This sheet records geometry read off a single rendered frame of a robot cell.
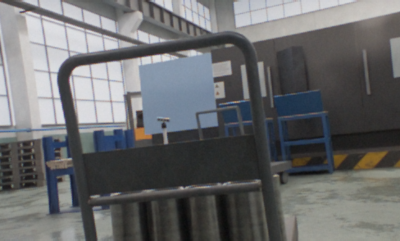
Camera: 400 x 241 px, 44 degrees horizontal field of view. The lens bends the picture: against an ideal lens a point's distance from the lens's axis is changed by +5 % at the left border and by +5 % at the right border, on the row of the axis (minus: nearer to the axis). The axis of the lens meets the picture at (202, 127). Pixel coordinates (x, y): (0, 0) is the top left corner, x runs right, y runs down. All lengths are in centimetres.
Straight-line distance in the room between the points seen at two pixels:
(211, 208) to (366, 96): 598
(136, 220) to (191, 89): 643
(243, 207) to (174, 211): 22
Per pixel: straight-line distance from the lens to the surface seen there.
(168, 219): 152
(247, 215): 146
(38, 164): 1076
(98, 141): 547
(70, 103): 140
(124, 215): 156
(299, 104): 625
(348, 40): 746
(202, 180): 133
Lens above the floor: 70
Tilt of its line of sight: 1 degrees up
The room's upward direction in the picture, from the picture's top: 7 degrees counter-clockwise
